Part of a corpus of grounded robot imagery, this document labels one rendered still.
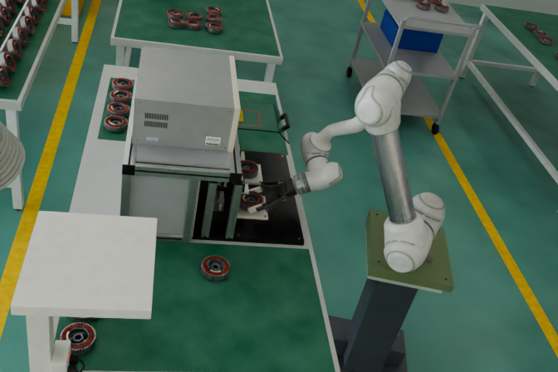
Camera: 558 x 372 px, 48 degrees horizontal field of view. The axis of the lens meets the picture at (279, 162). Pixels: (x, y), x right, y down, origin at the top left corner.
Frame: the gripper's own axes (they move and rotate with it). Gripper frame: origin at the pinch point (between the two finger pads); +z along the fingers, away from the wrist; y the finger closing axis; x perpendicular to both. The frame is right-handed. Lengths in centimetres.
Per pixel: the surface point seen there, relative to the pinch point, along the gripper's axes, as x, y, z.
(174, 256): -10.5, 30.3, 30.7
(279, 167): 11.8, -32.3, -12.7
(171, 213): -23.5, 20.8, 26.4
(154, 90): -66, 1, 14
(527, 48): 127, -229, -211
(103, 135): -28, -49, 62
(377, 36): 88, -263, -101
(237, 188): -23.7, 19.7, -1.7
